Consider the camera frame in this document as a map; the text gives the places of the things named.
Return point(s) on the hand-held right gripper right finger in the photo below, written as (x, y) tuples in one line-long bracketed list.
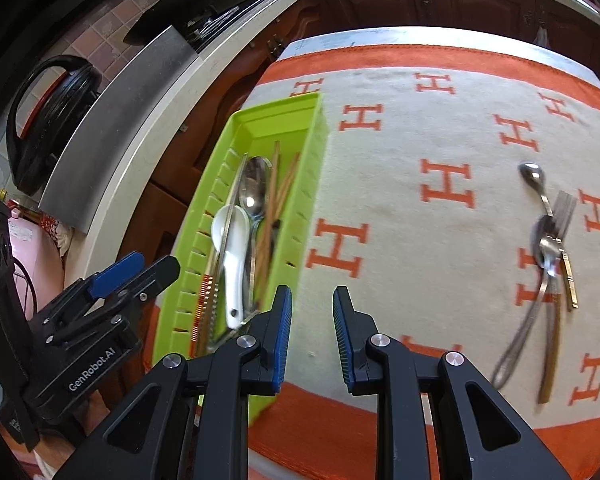
[(344, 340)]

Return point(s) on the stainless steel splash panel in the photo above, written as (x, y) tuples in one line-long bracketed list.
[(120, 125)]

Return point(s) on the small steel spoon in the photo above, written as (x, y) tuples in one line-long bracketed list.
[(545, 245)]

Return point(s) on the green plastic utensil tray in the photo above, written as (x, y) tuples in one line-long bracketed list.
[(270, 130)]

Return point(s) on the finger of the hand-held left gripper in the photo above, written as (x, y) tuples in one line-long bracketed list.
[(160, 272), (117, 272)]

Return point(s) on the orange and cream printed blanket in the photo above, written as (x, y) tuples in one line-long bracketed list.
[(405, 270)]

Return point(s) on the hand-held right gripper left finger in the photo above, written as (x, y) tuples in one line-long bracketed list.
[(280, 340)]

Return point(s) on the black rice cooker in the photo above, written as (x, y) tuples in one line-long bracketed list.
[(55, 110)]

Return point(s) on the white plastic bag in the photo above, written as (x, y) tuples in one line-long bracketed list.
[(541, 38)]

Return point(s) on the black gas stove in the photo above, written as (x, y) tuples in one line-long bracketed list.
[(215, 17)]

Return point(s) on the steel chopstick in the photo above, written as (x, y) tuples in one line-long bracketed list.
[(236, 190)]

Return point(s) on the large steel spoon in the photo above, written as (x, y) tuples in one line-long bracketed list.
[(254, 185)]

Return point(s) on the pink electric cooker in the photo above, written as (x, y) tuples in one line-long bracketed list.
[(35, 260)]

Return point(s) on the white ceramic spoon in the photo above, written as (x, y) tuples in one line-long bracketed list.
[(232, 260)]

